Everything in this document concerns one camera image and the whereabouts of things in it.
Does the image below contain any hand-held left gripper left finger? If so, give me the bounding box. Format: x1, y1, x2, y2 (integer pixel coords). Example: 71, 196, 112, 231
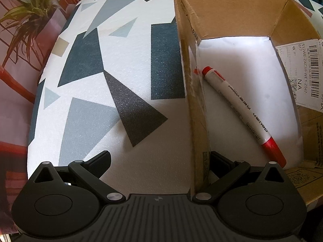
28, 151, 125, 204

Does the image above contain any brown cardboard box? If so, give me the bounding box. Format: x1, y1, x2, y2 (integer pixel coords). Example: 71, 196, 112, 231
173, 0, 323, 204

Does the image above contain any geometric patterned tablecloth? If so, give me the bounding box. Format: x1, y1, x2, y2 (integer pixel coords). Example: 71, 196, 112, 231
26, 0, 323, 197

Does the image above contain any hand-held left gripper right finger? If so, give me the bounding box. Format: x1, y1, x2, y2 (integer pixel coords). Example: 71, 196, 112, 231
193, 151, 290, 202

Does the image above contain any red and white whiteboard marker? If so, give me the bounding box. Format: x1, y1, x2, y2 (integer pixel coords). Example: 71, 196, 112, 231
202, 66, 287, 170

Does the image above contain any white paper box lining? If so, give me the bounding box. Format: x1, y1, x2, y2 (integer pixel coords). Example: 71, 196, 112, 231
195, 36, 303, 169

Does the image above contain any potted green plant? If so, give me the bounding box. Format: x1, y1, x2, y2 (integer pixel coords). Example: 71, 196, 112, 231
0, 0, 67, 71

